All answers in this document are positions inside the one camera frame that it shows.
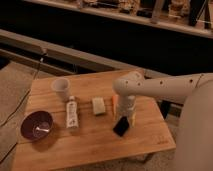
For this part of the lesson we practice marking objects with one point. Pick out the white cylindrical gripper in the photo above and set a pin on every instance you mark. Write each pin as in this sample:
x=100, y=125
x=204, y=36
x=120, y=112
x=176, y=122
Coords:
x=125, y=107

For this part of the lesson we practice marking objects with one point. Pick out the black rectangular eraser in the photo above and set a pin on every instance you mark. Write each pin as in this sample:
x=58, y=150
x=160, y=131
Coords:
x=121, y=127

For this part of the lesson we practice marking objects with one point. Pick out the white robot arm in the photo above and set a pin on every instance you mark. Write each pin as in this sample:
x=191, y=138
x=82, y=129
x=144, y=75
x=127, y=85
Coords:
x=194, y=142

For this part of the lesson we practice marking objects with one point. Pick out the orange toy carrot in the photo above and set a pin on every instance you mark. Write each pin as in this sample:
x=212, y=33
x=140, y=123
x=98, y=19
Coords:
x=114, y=103

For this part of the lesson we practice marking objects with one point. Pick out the beige sponge block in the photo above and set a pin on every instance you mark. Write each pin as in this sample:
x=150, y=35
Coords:
x=98, y=106

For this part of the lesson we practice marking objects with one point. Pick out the white squeeze tube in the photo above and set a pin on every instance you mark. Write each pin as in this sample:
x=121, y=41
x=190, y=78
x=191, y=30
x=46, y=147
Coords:
x=72, y=114

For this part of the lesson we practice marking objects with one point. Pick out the dark purple bowl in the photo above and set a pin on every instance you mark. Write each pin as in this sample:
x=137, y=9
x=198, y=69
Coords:
x=42, y=119

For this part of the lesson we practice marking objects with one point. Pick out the small white spoon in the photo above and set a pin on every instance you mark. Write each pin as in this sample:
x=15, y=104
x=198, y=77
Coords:
x=42, y=129

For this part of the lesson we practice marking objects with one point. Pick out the wooden shelf with clutter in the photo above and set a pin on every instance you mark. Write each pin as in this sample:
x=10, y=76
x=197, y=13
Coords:
x=171, y=15

